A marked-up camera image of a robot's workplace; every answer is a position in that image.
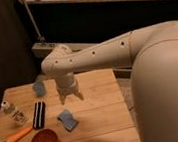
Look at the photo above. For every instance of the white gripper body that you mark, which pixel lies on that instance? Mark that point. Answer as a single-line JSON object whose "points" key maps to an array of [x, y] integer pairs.
{"points": [[67, 85]]}

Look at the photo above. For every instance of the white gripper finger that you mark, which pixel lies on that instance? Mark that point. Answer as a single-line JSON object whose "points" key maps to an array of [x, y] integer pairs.
{"points": [[62, 99], [79, 95]]}

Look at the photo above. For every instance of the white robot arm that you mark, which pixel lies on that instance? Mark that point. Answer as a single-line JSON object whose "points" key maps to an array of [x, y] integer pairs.
{"points": [[152, 54]]}

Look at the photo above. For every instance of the blue sponge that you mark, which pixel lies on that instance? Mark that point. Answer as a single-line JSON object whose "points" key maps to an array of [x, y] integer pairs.
{"points": [[67, 120]]}

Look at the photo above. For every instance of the blue cup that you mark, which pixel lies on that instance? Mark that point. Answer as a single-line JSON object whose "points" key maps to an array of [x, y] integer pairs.
{"points": [[38, 88]]}

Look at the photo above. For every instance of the black white striped eraser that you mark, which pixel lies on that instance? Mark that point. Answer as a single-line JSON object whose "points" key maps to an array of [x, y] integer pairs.
{"points": [[39, 114]]}

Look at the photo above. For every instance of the small clear bottle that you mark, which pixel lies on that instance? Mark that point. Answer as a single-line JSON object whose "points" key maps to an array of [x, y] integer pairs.
{"points": [[15, 113]]}

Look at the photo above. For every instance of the metal pole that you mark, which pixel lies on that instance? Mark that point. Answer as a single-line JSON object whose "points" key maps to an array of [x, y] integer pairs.
{"points": [[40, 37]]}

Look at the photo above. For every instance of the orange handled brush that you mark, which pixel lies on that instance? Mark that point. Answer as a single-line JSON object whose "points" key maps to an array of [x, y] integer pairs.
{"points": [[19, 134]]}

